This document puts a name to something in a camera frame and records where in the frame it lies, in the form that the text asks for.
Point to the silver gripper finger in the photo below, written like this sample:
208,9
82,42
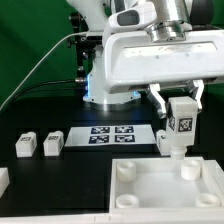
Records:
196,88
156,99

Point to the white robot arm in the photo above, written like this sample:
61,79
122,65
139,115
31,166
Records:
162,20

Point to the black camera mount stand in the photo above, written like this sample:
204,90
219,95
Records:
84,46

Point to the white square tabletop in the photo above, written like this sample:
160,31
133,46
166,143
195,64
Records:
165,184

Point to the white marker sheet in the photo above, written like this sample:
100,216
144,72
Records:
110,135

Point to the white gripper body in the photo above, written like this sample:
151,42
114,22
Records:
131,61

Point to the white left obstacle block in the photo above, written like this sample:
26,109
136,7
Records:
4,180

